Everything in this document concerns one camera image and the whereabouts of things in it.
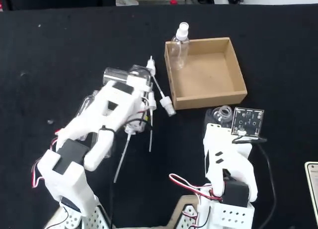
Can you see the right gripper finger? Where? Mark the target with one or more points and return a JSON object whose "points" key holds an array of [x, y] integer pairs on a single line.
{"points": [[210, 116]]}

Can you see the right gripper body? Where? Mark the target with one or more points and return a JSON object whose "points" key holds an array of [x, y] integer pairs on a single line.
{"points": [[223, 147]]}

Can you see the clear plastic bottle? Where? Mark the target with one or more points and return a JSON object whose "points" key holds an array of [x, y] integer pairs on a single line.
{"points": [[114, 75], [219, 117]]}

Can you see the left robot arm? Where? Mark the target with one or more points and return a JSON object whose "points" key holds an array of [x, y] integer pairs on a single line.
{"points": [[67, 179]]}

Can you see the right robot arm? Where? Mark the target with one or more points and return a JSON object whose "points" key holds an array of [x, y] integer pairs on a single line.
{"points": [[236, 193]]}

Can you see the cardboard box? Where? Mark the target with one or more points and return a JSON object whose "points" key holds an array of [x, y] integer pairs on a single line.
{"points": [[206, 77]]}

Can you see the white spray top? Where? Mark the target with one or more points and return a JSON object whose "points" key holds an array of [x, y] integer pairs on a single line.
{"points": [[166, 104], [151, 66]]}

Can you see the clear bottle with spray top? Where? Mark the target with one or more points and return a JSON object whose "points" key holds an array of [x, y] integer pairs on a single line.
{"points": [[181, 47]]}

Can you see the white phone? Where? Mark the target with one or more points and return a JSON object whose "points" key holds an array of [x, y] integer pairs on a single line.
{"points": [[312, 184]]}

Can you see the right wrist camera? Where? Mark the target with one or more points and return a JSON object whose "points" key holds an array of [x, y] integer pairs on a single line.
{"points": [[248, 122]]}

